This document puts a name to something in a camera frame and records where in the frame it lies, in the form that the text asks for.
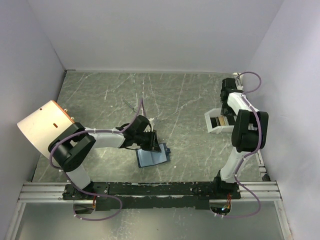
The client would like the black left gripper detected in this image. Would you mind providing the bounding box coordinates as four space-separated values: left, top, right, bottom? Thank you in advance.
135 129 162 153

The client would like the blue leather card holder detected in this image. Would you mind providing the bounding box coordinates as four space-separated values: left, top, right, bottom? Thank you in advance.
135 143 171 168

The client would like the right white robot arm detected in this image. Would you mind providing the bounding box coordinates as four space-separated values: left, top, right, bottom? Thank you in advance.
212 78 269 199

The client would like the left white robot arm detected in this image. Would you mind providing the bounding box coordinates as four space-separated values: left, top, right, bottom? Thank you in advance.
48 115 165 200

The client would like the stack of credit cards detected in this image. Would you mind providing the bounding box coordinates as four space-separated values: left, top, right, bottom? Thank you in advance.
210 116 229 128

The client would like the white plastic bin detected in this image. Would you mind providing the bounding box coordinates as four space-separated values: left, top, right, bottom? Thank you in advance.
204 108 237 134

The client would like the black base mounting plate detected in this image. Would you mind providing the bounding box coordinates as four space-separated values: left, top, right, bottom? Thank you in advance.
62 180 241 211

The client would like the beige cylindrical lamp shade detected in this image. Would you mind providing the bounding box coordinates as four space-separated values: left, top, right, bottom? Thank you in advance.
17 100 75 158

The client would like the aluminium frame rail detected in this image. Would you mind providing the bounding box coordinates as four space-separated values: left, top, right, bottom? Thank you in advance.
4 157 293 240

